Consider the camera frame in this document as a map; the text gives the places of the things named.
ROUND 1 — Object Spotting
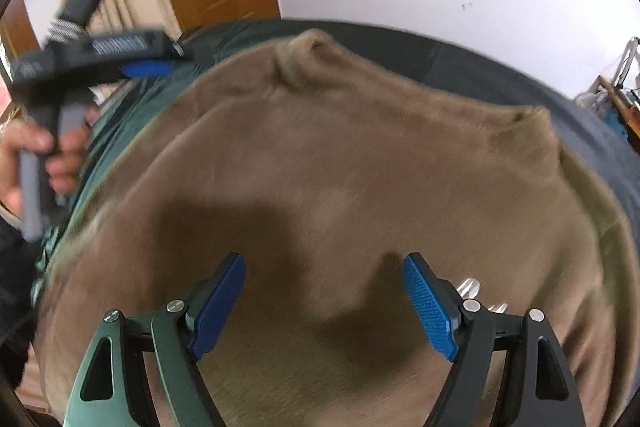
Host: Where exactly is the brown fleece garment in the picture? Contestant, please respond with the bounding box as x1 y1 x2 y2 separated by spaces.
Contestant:
35 30 639 426

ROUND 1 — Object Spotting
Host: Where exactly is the person's left hand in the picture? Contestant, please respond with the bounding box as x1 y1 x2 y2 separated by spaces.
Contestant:
1 103 99 217

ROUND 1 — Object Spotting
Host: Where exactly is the dark bed sheet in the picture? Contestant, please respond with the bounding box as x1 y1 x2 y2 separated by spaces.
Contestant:
29 20 639 329

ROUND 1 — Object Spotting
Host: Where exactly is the wooden desk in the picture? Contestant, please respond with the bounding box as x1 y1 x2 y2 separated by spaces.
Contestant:
593 76 639 141

